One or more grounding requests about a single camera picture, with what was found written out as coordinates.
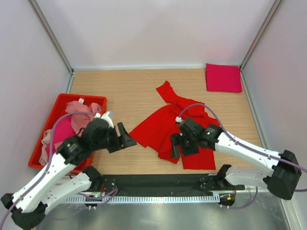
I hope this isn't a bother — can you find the right aluminium frame post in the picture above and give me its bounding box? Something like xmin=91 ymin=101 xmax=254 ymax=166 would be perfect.
xmin=239 ymin=0 xmax=286 ymax=71

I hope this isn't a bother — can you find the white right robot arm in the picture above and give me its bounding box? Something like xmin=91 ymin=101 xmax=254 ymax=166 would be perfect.
xmin=175 ymin=117 xmax=302 ymax=200

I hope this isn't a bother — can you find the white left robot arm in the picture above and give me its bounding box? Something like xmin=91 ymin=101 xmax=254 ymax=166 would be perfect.
xmin=0 ymin=111 xmax=137 ymax=230

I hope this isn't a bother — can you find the beige t shirt in bin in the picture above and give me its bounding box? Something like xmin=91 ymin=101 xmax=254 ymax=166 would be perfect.
xmin=39 ymin=129 xmax=52 ymax=166

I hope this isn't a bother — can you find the red plastic bin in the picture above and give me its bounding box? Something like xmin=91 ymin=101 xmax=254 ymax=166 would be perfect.
xmin=28 ymin=93 xmax=107 ymax=169

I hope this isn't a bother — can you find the folded magenta t shirt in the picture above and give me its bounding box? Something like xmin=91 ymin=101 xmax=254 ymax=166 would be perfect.
xmin=205 ymin=63 xmax=242 ymax=93

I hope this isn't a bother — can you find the white slotted cable duct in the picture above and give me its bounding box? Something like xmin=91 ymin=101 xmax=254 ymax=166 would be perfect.
xmin=63 ymin=194 xmax=220 ymax=205

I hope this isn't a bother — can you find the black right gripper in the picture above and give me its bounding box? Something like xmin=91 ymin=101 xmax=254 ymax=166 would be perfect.
xmin=170 ymin=132 xmax=199 ymax=159

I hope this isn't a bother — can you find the aluminium frame post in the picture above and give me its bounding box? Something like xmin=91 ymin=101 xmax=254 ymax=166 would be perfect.
xmin=27 ymin=0 xmax=74 ymax=75
xmin=239 ymin=0 xmax=286 ymax=71

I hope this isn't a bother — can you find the light pink t shirt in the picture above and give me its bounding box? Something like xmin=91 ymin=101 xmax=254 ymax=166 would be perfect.
xmin=65 ymin=101 xmax=102 ymax=133

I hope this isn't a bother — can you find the red t shirt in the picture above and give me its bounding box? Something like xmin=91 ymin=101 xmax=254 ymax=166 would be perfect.
xmin=130 ymin=81 xmax=216 ymax=170

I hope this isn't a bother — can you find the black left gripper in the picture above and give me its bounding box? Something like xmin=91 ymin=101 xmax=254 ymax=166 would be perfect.
xmin=91 ymin=122 xmax=136 ymax=153

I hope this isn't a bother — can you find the left aluminium frame post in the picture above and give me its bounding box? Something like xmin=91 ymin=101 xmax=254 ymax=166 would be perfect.
xmin=27 ymin=0 xmax=74 ymax=75

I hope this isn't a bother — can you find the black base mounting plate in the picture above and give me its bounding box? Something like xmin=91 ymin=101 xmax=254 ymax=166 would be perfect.
xmin=85 ymin=173 xmax=245 ymax=194

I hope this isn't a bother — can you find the magenta t shirt in bin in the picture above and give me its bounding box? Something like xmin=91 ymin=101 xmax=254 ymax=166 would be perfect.
xmin=52 ymin=116 xmax=75 ymax=153

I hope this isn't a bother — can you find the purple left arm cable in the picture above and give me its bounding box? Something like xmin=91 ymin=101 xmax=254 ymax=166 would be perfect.
xmin=0 ymin=112 xmax=101 ymax=225

